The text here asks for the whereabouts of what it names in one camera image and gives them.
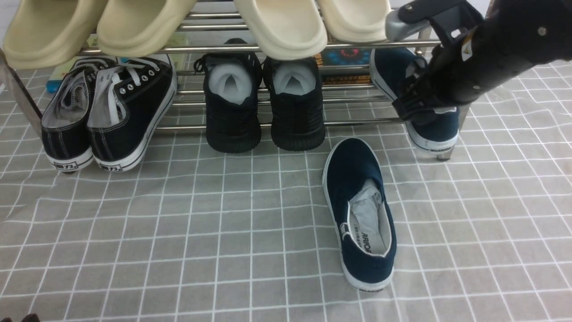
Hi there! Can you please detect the left black canvas sneaker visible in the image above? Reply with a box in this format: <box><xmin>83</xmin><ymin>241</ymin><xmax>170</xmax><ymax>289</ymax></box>
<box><xmin>41</xmin><ymin>56</ymin><xmax>118</xmax><ymax>173</ymax></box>

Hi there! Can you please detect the black canvas sneaker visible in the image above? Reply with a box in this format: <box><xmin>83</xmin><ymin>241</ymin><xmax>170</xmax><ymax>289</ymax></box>
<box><xmin>87</xmin><ymin>54</ymin><xmax>177</xmax><ymax>173</ymax></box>
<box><xmin>41</xmin><ymin>56</ymin><xmax>118</xmax><ymax>173</ymax></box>

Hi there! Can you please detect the grey grid floor cloth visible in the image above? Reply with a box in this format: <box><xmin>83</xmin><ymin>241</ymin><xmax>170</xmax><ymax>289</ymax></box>
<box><xmin>0</xmin><ymin>62</ymin><xmax>572</xmax><ymax>322</ymax></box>

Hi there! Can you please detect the left black knit sneaker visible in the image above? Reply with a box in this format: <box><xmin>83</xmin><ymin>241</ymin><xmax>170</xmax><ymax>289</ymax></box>
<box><xmin>193</xmin><ymin>52</ymin><xmax>263</xmax><ymax>153</ymax></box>

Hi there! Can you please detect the black knit sneaker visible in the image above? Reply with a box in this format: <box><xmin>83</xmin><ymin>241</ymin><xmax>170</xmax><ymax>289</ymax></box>
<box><xmin>193</xmin><ymin>52</ymin><xmax>263</xmax><ymax>153</ymax></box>
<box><xmin>263</xmin><ymin>57</ymin><xmax>325</xmax><ymax>152</ymax></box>

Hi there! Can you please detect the khaki rubber slipper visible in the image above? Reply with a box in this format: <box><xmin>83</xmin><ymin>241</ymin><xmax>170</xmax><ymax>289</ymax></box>
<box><xmin>97</xmin><ymin>0</ymin><xmax>196</xmax><ymax>58</ymax></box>
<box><xmin>3</xmin><ymin>0</ymin><xmax>108</xmax><ymax>70</ymax></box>

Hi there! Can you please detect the right cream rubber slipper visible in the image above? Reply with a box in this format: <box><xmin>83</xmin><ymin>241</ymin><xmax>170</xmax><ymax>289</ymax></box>
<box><xmin>317</xmin><ymin>0</ymin><xmax>391</xmax><ymax>43</ymax></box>

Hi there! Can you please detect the stainless steel shoe rack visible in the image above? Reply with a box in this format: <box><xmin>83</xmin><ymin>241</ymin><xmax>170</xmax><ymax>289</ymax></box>
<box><xmin>1</xmin><ymin>0</ymin><xmax>484</xmax><ymax>173</ymax></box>

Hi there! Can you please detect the left cream rubber slipper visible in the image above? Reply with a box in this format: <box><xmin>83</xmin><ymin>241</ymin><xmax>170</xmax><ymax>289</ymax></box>
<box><xmin>234</xmin><ymin>0</ymin><xmax>328</xmax><ymax>61</ymax></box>

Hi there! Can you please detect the left khaki rubber slipper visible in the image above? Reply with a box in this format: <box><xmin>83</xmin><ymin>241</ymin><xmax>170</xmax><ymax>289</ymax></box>
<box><xmin>3</xmin><ymin>0</ymin><xmax>108</xmax><ymax>70</ymax></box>

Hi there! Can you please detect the right black canvas sneaker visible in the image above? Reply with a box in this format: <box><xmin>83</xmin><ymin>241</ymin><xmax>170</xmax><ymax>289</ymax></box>
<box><xmin>87</xmin><ymin>54</ymin><xmax>177</xmax><ymax>173</ymax></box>

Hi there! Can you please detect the cream rubber slipper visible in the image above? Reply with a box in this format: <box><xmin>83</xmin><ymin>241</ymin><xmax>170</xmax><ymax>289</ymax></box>
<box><xmin>234</xmin><ymin>0</ymin><xmax>328</xmax><ymax>61</ymax></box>
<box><xmin>317</xmin><ymin>0</ymin><xmax>391</xmax><ymax>43</ymax></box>

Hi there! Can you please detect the navy slip-on shoe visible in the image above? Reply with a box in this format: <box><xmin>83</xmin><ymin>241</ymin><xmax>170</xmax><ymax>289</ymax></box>
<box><xmin>369</xmin><ymin>47</ymin><xmax>459</xmax><ymax>155</ymax></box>
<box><xmin>321</xmin><ymin>137</ymin><xmax>398</xmax><ymax>292</ymax></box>

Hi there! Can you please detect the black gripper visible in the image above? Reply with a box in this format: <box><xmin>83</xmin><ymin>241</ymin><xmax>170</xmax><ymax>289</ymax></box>
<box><xmin>385</xmin><ymin>0</ymin><xmax>484</xmax><ymax>120</ymax></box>

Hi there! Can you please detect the dark object bottom left corner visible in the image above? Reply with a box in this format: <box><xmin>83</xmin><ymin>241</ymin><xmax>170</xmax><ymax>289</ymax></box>
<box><xmin>1</xmin><ymin>313</ymin><xmax>41</xmax><ymax>322</ymax></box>

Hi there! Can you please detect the right khaki rubber slipper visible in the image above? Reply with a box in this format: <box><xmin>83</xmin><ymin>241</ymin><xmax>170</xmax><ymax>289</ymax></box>
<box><xmin>97</xmin><ymin>0</ymin><xmax>196</xmax><ymax>58</ymax></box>

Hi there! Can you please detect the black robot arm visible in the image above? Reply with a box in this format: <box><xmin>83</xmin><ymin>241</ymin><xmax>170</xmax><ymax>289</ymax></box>
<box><xmin>386</xmin><ymin>0</ymin><xmax>572</xmax><ymax>120</ymax></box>

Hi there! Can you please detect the right black knit sneaker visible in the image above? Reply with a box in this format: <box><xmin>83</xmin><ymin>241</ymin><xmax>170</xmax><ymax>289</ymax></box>
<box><xmin>263</xmin><ymin>57</ymin><xmax>325</xmax><ymax>152</ymax></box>

